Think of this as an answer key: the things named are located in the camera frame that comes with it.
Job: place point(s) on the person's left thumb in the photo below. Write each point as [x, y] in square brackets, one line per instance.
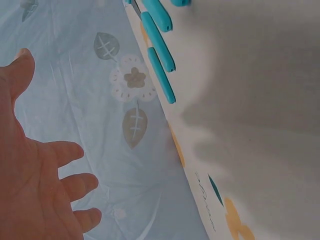
[23, 72]

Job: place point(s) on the person's left hand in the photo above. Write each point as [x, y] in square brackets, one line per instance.
[27, 180]

